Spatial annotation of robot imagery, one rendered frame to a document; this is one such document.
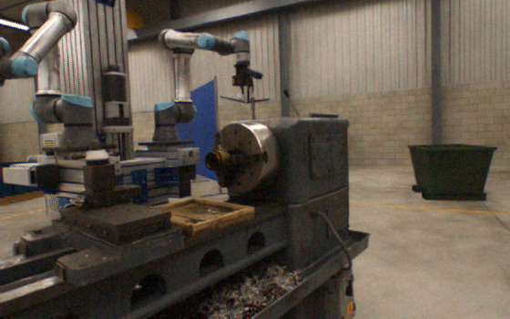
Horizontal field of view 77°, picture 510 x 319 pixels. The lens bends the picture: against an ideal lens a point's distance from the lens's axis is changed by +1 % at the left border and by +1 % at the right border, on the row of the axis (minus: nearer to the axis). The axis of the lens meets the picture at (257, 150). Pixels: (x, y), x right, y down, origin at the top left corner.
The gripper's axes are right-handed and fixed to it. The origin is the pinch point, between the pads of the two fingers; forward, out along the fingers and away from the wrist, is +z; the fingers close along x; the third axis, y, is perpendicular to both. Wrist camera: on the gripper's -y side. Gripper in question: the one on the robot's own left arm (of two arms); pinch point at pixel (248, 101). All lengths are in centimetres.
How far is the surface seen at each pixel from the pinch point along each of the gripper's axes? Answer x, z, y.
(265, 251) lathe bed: 25, 65, -28
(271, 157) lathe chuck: 17.7, 26.9, -27.7
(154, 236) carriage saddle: 79, 43, -35
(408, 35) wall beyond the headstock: -973, -274, 173
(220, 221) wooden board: 51, 46, -30
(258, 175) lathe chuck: 23.6, 34.0, -24.7
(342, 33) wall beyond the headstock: -923, -314, 367
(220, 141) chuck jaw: 29.3, 19.5, -9.3
